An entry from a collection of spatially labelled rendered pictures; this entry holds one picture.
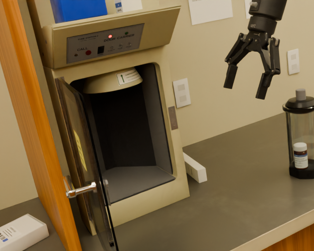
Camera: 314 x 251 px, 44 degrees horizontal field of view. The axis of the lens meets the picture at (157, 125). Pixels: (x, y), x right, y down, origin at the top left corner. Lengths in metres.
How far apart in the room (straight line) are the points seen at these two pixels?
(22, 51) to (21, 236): 0.52
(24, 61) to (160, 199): 0.56
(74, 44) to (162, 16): 0.22
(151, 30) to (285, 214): 0.59
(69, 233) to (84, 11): 0.52
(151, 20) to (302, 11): 1.18
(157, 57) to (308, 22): 1.13
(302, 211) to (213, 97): 0.77
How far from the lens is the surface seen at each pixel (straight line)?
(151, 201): 1.15
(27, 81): 0.88
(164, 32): 1.01
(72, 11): 0.88
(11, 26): 0.87
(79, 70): 0.99
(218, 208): 1.13
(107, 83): 1.05
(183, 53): 1.61
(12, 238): 1.16
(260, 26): 1.11
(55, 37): 0.88
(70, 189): 0.75
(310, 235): 1.19
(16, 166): 1.46
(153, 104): 1.16
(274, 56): 1.07
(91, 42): 0.92
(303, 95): 1.21
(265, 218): 1.07
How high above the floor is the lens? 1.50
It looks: 16 degrees down
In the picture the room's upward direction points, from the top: 10 degrees counter-clockwise
